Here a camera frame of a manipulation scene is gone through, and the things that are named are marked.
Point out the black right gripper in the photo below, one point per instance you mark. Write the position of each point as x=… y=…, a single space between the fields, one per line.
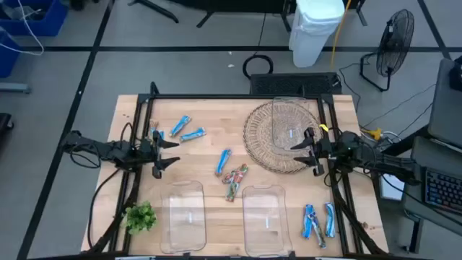
x=321 y=150

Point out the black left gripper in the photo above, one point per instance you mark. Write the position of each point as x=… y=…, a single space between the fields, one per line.
x=148 y=153

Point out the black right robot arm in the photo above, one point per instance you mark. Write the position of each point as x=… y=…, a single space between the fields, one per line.
x=390 y=162

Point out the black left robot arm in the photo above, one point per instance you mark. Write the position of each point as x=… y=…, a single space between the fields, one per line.
x=108 y=150

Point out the clear plastic bin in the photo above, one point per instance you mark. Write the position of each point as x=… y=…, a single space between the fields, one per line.
x=267 y=238
x=288 y=115
x=183 y=231

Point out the round wicker tray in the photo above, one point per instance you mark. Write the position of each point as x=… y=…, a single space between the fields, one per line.
x=258 y=144

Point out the small green plant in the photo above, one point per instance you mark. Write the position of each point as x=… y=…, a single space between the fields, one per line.
x=140 y=217

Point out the black perforated case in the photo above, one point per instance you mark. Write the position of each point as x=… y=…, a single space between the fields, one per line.
x=288 y=83

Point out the yellow plug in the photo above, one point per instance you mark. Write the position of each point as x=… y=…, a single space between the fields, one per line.
x=375 y=133

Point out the white paper sign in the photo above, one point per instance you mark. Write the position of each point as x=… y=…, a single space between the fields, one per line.
x=391 y=189

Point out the white trash bin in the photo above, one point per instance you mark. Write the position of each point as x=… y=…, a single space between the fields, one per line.
x=312 y=36

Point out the gray keyboard shelf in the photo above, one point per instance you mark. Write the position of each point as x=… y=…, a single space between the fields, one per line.
x=444 y=159

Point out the black backlit keyboard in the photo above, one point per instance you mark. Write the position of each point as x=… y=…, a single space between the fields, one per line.
x=444 y=189

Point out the gray desk top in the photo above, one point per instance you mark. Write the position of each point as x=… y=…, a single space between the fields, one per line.
x=445 y=108

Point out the black floor fan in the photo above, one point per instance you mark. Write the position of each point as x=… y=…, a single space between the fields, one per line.
x=397 y=32

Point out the black table with legs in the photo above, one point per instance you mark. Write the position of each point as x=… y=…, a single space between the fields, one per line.
x=234 y=5

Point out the black chair edge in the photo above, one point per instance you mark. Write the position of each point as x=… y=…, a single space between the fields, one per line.
x=4 y=122

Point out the gray metal foot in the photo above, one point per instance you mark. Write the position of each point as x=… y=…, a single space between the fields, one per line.
x=14 y=87

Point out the black desk device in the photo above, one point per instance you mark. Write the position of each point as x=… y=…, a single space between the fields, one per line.
x=456 y=76

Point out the blue plastic crate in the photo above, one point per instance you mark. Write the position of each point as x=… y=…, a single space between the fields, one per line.
x=7 y=57
x=50 y=21

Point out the black metal table frame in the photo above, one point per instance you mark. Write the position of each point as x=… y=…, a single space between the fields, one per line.
x=234 y=96

